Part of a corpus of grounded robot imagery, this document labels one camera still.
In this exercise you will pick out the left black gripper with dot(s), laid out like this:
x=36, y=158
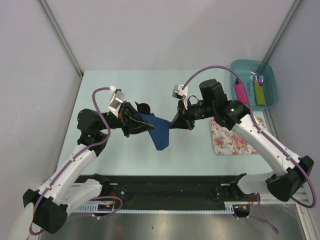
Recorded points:
x=126, y=120

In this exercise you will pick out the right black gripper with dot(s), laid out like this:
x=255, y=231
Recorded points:
x=186, y=122

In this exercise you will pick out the purple spoon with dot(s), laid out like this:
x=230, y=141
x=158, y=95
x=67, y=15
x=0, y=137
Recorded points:
x=143, y=108

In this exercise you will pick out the dark blue paper napkin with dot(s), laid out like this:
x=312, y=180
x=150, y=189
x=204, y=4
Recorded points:
x=161, y=134

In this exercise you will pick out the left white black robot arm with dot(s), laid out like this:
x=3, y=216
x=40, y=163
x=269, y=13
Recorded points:
x=54, y=201

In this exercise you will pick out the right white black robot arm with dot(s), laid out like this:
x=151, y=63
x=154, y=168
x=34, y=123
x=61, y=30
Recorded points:
x=289, y=170

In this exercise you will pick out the green rolled napkin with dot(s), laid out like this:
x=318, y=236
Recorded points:
x=259, y=95

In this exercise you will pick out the floral cloth mat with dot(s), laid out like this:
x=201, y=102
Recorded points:
x=227, y=143

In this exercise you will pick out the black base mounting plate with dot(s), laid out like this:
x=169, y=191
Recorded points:
x=173, y=193

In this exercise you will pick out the iridescent fork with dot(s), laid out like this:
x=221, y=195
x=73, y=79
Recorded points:
x=260, y=80

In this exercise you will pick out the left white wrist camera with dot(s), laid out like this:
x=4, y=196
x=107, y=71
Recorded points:
x=116, y=100

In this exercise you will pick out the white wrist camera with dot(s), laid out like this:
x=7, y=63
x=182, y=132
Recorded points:
x=180, y=92
x=116, y=100

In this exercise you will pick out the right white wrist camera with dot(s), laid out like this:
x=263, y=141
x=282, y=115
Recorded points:
x=180, y=92

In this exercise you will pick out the aluminium rail frame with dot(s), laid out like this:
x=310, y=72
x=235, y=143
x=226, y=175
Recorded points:
x=102, y=206

